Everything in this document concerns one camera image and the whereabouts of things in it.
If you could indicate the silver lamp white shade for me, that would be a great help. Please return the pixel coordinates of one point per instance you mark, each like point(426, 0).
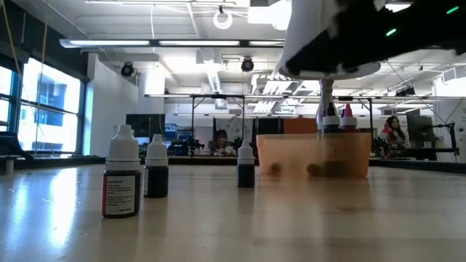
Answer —
point(306, 22)

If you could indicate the orange partition panel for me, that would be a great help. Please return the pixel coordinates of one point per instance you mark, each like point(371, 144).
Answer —
point(298, 125)

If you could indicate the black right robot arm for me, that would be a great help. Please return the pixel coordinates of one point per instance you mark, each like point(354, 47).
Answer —
point(418, 25)

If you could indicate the large pink food coloring bottle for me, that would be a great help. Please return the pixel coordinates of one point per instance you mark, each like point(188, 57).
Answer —
point(348, 122)

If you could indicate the orange translucent plastic bin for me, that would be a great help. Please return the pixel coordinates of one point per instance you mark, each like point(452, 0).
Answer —
point(291, 153)

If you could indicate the long ceiling light bar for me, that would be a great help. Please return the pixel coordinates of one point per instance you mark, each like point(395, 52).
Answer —
point(198, 43)

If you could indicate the black computer monitor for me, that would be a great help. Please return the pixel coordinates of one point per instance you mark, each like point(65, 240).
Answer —
point(418, 127)
point(149, 123)

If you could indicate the black ceiling spotlight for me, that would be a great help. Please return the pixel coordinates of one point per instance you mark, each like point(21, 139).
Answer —
point(247, 64)
point(127, 69)

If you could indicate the small bottle red-edged label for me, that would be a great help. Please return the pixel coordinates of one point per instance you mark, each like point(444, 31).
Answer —
point(122, 193)

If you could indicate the large black food coloring bottle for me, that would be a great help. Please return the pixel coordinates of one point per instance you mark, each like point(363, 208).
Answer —
point(330, 122)

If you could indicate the large glass window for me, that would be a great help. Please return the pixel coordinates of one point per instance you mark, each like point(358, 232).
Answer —
point(54, 109)

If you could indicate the small dark blue dropper bottle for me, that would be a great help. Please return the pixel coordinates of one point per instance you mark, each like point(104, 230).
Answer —
point(245, 176)

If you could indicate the person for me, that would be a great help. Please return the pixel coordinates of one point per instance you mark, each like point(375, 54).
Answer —
point(220, 140)
point(394, 127)

